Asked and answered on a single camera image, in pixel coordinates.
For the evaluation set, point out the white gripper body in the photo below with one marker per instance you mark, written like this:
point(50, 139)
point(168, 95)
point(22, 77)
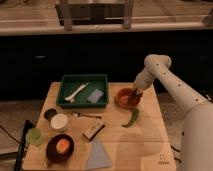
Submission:
point(143, 80)

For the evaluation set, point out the dark grape bunch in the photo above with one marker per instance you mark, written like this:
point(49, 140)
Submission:
point(129, 95)

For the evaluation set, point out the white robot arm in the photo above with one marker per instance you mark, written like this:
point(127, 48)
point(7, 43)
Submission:
point(197, 139)

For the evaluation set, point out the red bowl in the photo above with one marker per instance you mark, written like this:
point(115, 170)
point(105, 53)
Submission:
point(125, 105)

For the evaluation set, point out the dark brown bowl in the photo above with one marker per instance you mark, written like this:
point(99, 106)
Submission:
point(51, 152)

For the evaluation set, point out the green chili pepper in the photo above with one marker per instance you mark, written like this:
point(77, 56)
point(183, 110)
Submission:
point(135, 113)

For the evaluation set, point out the grey sponge in tray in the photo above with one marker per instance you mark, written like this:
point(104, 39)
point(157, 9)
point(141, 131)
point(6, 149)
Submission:
point(95, 96)

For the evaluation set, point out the green plastic tray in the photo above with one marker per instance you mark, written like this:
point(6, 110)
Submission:
point(70, 83)

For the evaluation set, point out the wooden block with dark side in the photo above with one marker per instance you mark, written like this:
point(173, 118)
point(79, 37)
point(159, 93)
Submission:
point(93, 129)

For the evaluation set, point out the small dark brush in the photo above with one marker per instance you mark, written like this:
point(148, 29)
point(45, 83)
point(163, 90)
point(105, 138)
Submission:
point(77, 114)

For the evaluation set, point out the grey folded cloth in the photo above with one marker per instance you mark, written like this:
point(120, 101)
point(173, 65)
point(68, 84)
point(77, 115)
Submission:
point(98, 157)

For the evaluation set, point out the white round container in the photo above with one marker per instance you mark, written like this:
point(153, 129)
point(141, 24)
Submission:
point(59, 122)

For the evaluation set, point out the small dark cup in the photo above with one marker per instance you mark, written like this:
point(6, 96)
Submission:
point(49, 114)

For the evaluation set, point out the orange fruit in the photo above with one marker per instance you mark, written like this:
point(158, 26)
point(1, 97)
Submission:
point(62, 146)

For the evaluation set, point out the green cup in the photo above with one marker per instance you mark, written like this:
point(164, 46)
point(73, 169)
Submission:
point(34, 137)

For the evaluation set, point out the black pole left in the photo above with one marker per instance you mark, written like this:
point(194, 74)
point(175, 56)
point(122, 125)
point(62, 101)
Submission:
point(21, 148)

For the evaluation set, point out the wooden table frame background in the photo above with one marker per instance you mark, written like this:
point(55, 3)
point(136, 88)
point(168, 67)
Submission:
point(71, 13)

